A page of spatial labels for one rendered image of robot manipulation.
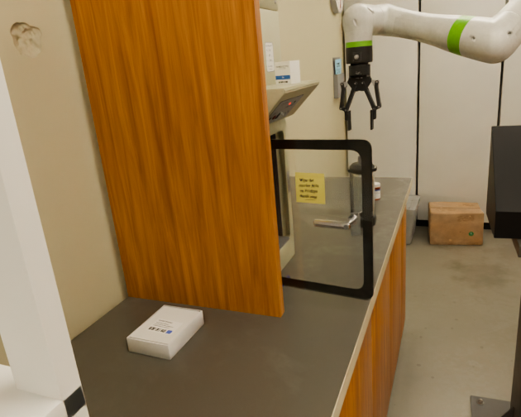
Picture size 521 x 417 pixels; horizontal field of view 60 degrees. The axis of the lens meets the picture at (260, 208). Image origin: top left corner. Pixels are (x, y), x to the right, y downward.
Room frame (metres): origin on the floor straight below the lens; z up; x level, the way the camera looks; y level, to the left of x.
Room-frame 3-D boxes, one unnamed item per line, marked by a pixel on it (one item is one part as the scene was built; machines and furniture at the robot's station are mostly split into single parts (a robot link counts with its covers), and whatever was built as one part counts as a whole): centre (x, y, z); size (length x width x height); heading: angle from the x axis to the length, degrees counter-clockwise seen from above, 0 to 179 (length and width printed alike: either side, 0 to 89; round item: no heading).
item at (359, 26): (1.68, -0.40, 1.66); 0.13 x 0.11 x 0.14; 122
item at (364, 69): (1.68, -0.39, 1.49); 0.08 x 0.07 x 0.09; 66
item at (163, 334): (1.00, 0.26, 0.96); 0.16 x 0.12 x 0.04; 156
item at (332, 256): (1.07, -0.13, 1.19); 0.30 x 0.01 x 0.40; 59
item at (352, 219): (1.01, -0.17, 1.20); 0.10 x 0.05 x 0.03; 59
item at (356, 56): (1.67, -0.39, 1.56); 0.12 x 0.09 x 0.06; 156
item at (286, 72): (1.31, -0.11, 1.54); 0.05 x 0.05 x 0.06; 52
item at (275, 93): (1.27, -0.09, 1.46); 0.32 x 0.11 x 0.10; 156
